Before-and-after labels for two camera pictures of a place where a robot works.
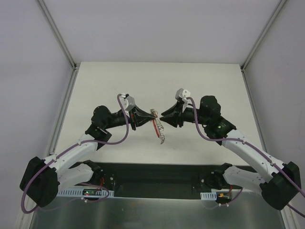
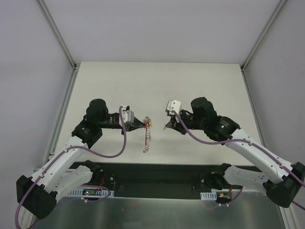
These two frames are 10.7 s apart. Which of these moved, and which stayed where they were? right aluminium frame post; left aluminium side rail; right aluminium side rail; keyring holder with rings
Moved: keyring holder with rings
Stayed: left aluminium side rail; right aluminium frame post; right aluminium side rail
